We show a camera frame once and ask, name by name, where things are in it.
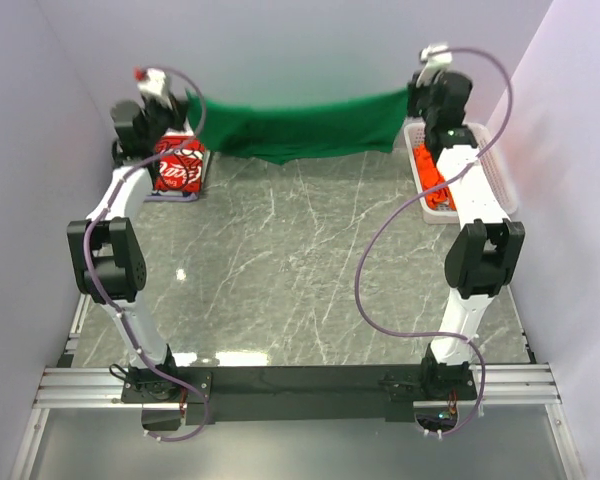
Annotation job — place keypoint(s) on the folded red printed t-shirt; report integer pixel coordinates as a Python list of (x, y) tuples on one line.
[(183, 170)]

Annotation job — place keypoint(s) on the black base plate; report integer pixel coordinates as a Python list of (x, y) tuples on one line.
[(279, 393)]

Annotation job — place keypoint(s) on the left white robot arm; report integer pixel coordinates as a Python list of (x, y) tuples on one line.
[(107, 260)]

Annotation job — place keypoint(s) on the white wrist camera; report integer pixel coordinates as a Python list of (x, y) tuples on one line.
[(435, 59), (153, 83)]

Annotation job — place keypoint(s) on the green t-shirt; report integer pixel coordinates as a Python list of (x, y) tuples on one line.
[(282, 134)]

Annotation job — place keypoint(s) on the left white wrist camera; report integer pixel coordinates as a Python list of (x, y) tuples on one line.
[(153, 83)]

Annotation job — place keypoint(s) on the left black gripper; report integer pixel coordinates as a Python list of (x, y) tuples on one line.
[(177, 113)]

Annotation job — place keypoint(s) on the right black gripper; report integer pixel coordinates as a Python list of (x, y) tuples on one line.
[(414, 92)]

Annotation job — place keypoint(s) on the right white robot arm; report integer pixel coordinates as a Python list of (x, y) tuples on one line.
[(483, 257)]

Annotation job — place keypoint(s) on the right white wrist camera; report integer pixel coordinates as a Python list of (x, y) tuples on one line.
[(435, 59)]

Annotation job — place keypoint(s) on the orange t-shirt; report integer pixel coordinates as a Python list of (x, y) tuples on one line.
[(430, 177)]

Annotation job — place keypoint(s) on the aluminium rail frame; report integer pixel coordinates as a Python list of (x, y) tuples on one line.
[(79, 429)]

